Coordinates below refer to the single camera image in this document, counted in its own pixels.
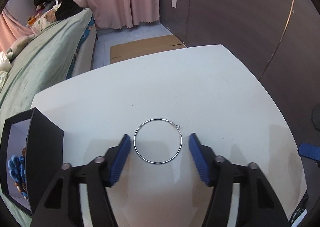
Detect large silver hoop earring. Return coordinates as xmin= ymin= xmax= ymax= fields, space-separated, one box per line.
xmin=133 ymin=118 xmax=183 ymax=165

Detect blue beaded bracelet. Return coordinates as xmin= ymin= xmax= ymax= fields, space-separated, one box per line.
xmin=6 ymin=155 xmax=29 ymax=200

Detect black jewelry box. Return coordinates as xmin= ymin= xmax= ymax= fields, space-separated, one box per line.
xmin=1 ymin=108 xmax=64 ymax=216

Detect brown cardboard sheet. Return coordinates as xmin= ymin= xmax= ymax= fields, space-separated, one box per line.
xmin=110 ymin=35 xmax=185 ymax=64

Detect green bed sheet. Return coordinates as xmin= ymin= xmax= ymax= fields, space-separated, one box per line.
xmin=1 ymin=8 xmax=93 ymax=124

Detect white crumpled blanket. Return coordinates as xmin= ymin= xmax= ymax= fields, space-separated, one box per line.
xmin=0 ymin=51 xmax=12 ymax=91

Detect black clothing pile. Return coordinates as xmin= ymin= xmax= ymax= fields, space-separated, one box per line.
xmin=55 ymin=0 xmax=83 ymax=21

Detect pink curtain by window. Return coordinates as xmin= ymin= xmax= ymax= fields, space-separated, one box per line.
xmin=0 ymin=7 xmax=33 ymax=52

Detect white bed frame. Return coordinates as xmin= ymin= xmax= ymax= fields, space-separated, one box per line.
xmin=71 ymin=24 xmax=97 ymax=77

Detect white wall switch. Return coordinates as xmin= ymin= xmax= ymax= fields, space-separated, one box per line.
xmin=171 ymin=0 xmax=177 ymax=9

